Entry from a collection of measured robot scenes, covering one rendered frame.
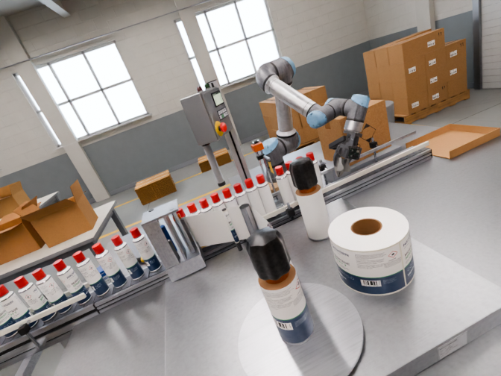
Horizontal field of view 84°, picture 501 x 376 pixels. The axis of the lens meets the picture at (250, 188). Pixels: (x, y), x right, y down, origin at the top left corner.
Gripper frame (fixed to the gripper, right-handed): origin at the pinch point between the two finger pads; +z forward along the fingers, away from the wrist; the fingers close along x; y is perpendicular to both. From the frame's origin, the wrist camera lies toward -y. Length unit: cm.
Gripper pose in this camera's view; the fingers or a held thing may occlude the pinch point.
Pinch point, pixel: (338, 174)
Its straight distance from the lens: 137.2
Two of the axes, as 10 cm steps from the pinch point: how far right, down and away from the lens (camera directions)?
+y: 2.8, 2.9, -9.2
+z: -1.8, 9.5, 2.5
